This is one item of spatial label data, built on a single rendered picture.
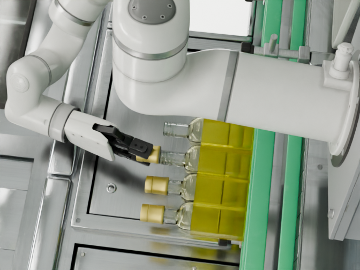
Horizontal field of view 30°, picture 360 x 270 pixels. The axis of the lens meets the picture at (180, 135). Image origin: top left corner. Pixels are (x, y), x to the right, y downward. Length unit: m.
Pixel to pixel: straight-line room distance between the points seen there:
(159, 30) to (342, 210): 0.31
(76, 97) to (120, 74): 0.67
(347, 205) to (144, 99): 0.28
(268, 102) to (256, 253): 0.36
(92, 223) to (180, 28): 0.70
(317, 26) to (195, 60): 0.54
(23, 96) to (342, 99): 0.67
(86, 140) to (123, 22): 0.53
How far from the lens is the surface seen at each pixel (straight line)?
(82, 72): 1.55
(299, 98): 0.85
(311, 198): 1.15
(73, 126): 1.30
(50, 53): 1.37
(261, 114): 0.86
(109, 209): 1.43
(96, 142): 1.28
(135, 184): 1.44
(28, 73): 1.29
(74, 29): 1.24
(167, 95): 0.87
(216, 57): 0.87
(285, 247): 1.14
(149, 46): 0.80
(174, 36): 0.80
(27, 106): 1.33
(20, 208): 1.51
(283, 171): 1.18
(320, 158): 1.17
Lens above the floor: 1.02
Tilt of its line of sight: 4 degrees up
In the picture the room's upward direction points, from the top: 84 degrees counter-clockwise
